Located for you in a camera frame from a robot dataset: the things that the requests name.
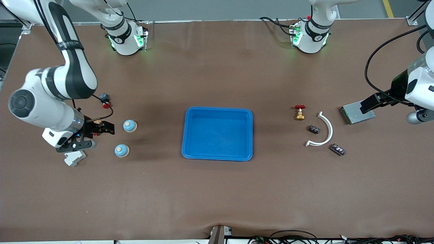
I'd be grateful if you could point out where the coloured wire bundle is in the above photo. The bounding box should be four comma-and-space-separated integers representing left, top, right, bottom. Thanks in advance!
247, 235, 272, 244

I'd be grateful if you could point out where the white plastic circuit breaker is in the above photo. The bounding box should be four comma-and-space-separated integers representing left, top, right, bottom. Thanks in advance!
64, 151, 87, 167

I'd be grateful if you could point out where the black left base cable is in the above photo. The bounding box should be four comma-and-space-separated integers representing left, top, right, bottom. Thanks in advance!
259, 16, 296, 36

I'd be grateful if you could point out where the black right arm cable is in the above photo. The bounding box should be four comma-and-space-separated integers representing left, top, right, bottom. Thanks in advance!
71, 94, 114, 122

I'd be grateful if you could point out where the blue plastic tray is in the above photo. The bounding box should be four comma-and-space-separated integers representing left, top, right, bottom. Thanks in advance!
181, 107, 254, 162

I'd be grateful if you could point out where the black cable bundle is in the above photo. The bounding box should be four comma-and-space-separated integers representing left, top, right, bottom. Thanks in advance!
339, 234, 434, 244

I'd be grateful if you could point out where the black right base cable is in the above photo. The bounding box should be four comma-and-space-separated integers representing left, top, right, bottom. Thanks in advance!
125, 3, 137, 22

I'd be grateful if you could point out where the red orange black push button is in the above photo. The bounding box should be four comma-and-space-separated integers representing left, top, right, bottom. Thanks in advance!
90, 117, 103, 136

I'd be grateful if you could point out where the brown table mat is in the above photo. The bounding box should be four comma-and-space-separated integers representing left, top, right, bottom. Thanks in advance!
0, 19, 434, 243

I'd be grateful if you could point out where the metal table edge bracket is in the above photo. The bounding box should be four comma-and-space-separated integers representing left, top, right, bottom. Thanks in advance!
208, 225, 233, 244

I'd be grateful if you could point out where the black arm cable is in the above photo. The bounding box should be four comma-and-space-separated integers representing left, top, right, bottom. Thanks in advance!
71, 94, 114, 122
364, 25, 431, 105

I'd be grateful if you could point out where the black looped cable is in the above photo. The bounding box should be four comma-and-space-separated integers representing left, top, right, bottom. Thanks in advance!
269, 230, 318, 244

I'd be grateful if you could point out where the aluminium frame profile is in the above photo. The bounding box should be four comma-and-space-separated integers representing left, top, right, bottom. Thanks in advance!
19, 20, 35, 35
406, 0, 428, 26

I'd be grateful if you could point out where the white curved plastic strip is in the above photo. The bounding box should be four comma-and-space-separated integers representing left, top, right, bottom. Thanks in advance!
305, 111, 333, 147

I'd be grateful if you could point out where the grey metal box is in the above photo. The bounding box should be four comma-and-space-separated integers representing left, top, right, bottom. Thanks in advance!
341, 101, 376, 125

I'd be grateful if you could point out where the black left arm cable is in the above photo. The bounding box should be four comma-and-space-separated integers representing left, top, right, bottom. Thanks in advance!
364, 25, 431, 105

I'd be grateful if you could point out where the black base cable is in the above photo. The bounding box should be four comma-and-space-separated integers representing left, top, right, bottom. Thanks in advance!
259, 16, 296, 36
125, 3, 137, 22

